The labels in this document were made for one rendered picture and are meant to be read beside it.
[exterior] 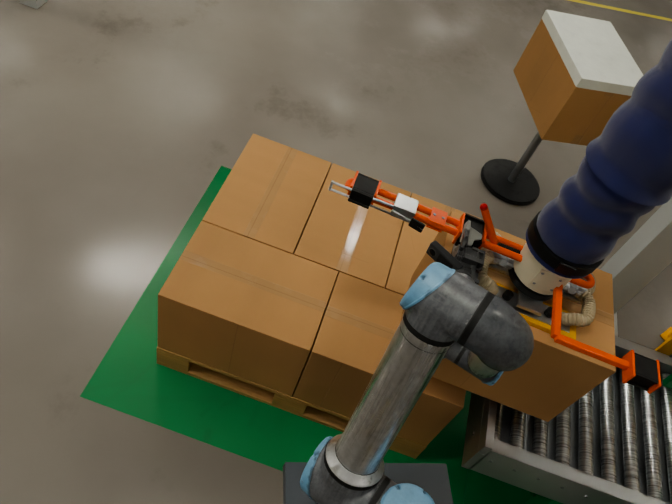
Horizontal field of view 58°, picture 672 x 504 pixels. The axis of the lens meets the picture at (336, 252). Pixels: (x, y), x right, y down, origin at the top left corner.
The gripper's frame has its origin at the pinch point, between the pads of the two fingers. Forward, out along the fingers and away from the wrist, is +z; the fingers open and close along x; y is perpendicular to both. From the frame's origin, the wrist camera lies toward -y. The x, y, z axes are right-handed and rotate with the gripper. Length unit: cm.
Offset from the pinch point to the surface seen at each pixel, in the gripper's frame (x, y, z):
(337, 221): -65, -37, 46
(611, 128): 50, 18, -2
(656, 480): -65, 106, -19
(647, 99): 62, 19, -5
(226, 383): -118, -57, -18
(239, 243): -65, -71, 16
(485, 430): -60, 38, -28
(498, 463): -67, 47, -34
